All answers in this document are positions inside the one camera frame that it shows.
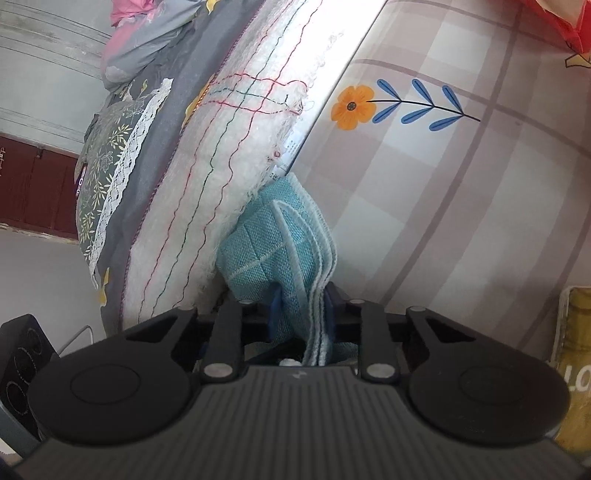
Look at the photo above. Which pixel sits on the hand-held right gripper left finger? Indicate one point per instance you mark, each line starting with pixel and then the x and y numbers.
pixel 273 318

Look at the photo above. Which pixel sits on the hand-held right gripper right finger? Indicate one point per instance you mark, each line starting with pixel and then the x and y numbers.
pixel 331 318

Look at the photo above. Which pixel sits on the teal towel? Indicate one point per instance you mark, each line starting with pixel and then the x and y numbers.
pixel 258 249

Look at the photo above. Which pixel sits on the grey floral bed sheet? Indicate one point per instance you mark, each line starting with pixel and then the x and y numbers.
pixel 157 138

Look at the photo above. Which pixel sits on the yellow white bag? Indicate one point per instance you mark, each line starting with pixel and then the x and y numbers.
pixel 577 350

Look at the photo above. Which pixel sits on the black device with circles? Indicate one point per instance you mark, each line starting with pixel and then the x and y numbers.
pixel 23 369

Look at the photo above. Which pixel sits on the dark red door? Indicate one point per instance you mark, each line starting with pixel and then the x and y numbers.
pixel 37 184

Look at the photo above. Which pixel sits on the pink grey quilt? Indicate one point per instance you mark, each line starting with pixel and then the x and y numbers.
pixel 134 50

